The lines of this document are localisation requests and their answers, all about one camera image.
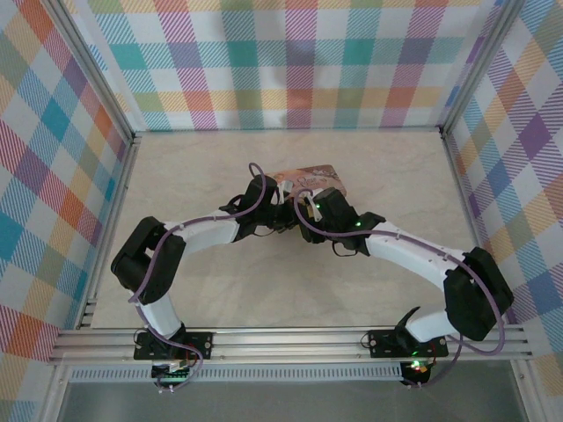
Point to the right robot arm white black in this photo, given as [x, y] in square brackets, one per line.
[409, 250]

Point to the circuit board with lit LEDs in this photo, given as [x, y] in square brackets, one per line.
[417, 369]

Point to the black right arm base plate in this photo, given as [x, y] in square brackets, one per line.
[382, 343]

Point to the pink decorated tin box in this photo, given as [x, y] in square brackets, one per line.
[321, 176]

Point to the aluminium side floor rail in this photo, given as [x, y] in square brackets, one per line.
[457, 176]
[126, 176]

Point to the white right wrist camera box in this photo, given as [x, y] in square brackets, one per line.
[313, 211]

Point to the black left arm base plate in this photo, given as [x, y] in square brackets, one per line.
[202, 345]

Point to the aluminium frame post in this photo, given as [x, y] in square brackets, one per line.
[477, 66]
[94, 83]

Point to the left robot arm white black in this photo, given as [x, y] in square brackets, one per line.
[211, 230]

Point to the plaid backdrop cloth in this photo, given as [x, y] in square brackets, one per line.
[528, 154]
[281, 66]
[44, 154]

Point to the aluminium lower frame leg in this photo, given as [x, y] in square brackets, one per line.
[528, 395]
[53, 395]

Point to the aluminium front frame rail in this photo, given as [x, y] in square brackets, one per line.
[286, 343]

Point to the green circuit board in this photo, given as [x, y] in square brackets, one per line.
[171, 371]

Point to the grey metal panel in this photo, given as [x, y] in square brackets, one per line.
[286, 402]

